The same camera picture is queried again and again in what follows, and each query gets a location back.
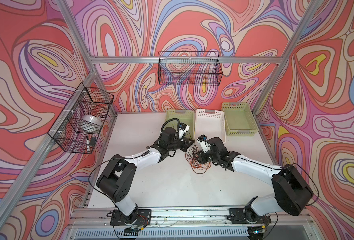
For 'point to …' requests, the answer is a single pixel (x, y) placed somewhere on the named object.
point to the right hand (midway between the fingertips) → (198, 156)
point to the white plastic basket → (210, 123)
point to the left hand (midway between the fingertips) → (195, 141)
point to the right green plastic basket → (239, 120)
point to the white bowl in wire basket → (91, 121)
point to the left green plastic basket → (185, 116)
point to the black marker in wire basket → (88, 143)
